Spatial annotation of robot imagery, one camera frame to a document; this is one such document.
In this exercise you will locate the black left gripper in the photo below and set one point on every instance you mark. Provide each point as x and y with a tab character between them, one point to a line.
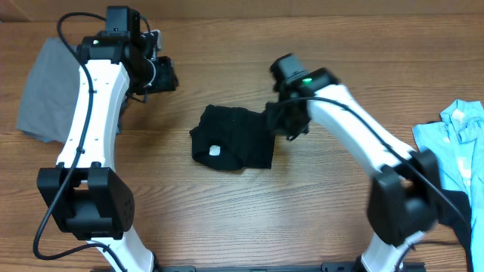
168	80

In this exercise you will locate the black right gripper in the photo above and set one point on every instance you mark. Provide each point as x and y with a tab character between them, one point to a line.
277	127

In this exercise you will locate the black polo shirt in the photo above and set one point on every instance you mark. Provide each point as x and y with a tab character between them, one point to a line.
232	138

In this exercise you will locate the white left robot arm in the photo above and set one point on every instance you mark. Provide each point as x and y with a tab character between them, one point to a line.
83	193

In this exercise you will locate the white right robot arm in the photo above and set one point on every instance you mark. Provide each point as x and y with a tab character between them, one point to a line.
405	197

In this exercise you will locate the grey folded shirt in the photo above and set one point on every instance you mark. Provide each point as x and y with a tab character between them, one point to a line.
50	94

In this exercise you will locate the light blue shirt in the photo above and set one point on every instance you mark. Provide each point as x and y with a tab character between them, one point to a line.
457	142

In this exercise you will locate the dark garment under blue shirt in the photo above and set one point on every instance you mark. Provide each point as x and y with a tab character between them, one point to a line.
460	225

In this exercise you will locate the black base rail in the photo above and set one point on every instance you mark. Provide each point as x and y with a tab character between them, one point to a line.
261	268

